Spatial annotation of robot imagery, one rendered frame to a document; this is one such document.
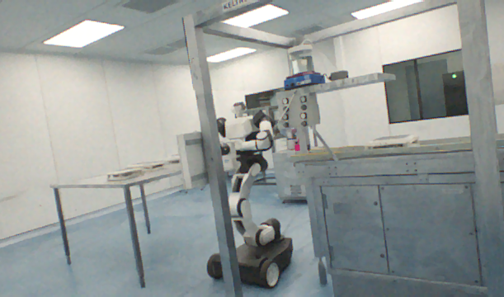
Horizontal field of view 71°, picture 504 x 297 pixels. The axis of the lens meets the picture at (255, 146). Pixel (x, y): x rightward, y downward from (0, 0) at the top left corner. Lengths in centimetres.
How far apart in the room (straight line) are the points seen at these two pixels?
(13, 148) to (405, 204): 564
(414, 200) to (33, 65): 603
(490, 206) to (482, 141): 20
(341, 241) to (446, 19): 564
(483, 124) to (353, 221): 117
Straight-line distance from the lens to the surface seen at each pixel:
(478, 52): 124
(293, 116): 215
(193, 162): 167
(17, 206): 646
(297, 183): 506
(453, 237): 211
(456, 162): 196
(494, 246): 132
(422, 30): 737
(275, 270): 280
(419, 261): 219
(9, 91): 658
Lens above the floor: 120
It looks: 3 degrees down
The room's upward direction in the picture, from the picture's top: 8 degrees counter-clockwise
